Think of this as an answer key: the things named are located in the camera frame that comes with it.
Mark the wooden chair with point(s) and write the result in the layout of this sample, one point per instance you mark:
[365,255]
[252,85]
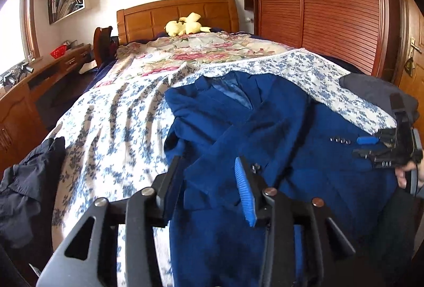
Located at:
[101,45]

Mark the red basket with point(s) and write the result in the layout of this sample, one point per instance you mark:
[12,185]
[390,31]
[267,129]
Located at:
[59,51]

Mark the wooden desk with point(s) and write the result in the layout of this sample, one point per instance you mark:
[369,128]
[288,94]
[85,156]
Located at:
[20,108]

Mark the grey garment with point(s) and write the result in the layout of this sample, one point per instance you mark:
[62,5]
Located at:
[367,88]

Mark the wooden door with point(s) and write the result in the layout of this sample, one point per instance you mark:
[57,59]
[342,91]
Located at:
[412,21]

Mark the wooden headboard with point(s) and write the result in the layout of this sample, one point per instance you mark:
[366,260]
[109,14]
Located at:
[142,18]

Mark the black garment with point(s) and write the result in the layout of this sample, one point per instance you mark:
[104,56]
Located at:
[29,181]

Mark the person's dark clothing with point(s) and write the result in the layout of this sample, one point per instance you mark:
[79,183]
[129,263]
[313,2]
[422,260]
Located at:
[397,240]

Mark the person's right hand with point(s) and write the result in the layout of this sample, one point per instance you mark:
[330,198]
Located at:
[402,176]

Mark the pink floral blanket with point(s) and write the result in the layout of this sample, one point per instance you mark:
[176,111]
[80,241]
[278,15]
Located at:
[205,51]

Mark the yellow plush toy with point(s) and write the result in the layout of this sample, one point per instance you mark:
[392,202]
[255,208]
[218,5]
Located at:
[182,26]

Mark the wooden slatted wardrobe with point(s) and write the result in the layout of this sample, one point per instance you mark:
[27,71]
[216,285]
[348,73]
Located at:
[324,2]

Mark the wooden framed window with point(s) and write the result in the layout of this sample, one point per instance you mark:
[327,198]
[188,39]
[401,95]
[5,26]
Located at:
[10,28]

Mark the black tool on desk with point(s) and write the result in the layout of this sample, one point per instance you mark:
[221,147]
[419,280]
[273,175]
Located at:
[16,73]

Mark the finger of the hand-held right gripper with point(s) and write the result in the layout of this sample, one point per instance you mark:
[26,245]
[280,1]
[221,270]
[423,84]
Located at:
[367,140]
[364,153]

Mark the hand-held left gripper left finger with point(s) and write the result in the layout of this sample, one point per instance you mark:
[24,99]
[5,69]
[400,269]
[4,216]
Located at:
[169,187]

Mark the bed with floral sheets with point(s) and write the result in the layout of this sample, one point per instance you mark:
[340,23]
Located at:
[109,128]

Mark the blue suit jacket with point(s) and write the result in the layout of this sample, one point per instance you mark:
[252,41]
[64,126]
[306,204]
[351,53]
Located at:
[281,128]

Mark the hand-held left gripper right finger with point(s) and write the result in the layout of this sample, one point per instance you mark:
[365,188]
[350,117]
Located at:
[245,194]

